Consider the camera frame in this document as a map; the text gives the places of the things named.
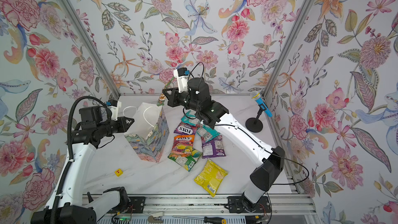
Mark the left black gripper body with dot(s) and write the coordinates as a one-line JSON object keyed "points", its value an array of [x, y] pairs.
{"points": [[117, 125]]}

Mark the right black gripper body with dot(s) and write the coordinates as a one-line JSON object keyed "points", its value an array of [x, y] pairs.
{"points": [[173, 97]]}

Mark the purple snack packet back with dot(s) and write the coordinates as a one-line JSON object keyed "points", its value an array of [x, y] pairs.
{"points": [[213, 148]]}

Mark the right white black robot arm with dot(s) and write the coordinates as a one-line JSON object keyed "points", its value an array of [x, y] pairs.
{"points": [[268, 160]]}

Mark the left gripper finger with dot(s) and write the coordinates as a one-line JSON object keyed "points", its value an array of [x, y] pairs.
{"points": [[125, 127], [128, 120]]}

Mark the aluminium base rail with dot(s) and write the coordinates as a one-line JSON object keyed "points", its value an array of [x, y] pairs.
{"points": [[195, 205]]}

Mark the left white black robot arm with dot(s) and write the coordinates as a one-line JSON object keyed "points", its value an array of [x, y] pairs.
{"points": [[66, 204]]}

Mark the upper teal snack packet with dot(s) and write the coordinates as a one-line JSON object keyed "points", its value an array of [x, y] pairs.
{"points": [[190, 119]]}

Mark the green red soup mix packet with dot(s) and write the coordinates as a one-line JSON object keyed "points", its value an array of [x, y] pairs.
{"points": [[162, 97]]}

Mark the small yellow cube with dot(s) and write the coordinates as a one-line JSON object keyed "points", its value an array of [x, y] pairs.
{"points": [[119, 172]]}

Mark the lower teal snack packet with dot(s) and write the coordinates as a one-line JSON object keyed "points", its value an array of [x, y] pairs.
{"points": [[207, 133]]}

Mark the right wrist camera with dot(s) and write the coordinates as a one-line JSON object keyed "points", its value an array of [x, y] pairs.
{"points": [[182, 74]]}

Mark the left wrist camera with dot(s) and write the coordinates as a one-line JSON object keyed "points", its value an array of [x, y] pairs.
{"points": [[114, 106]]}

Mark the orange Fox's fruits candy bag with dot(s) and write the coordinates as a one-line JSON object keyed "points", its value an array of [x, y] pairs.
{"points": [[183, 144]]}

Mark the green Fox's candy bag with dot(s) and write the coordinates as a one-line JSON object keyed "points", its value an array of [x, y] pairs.
{"points": [[186, 161]]}

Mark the yellow snack bag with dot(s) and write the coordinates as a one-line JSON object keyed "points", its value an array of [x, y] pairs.
{"points": [[211, 177]]}

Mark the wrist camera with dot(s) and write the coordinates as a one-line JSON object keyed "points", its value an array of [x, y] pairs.
{"points": [[114, 106], [182, 74]]}

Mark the blue microphone on stand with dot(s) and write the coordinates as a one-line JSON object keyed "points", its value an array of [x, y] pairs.
{"points": [[255, 125]]}

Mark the purple Fox's berries candy bag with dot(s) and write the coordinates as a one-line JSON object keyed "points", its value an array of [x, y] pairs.
{"points": [[185, 129]]}

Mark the teal snack packet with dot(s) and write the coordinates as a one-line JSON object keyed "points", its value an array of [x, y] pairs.
{"points": [[190, 119], [207, 133]]}

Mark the floral paper gift bag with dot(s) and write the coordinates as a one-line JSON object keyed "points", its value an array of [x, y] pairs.
{"points": [[149, 132]]}

